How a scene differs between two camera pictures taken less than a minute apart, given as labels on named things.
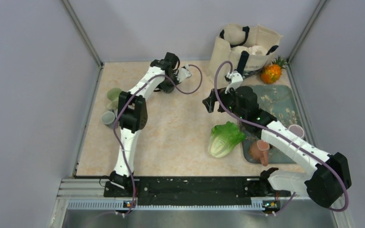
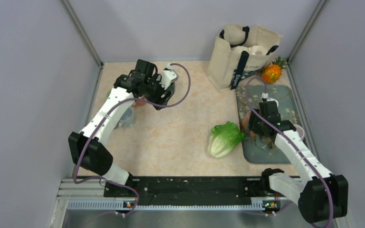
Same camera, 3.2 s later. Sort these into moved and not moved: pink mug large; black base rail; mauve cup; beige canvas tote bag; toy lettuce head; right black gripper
Moved: right black gripper; pink mug large
Not moved: mauve cup; toy lettuce head; beige canvas tote bag; black base rail
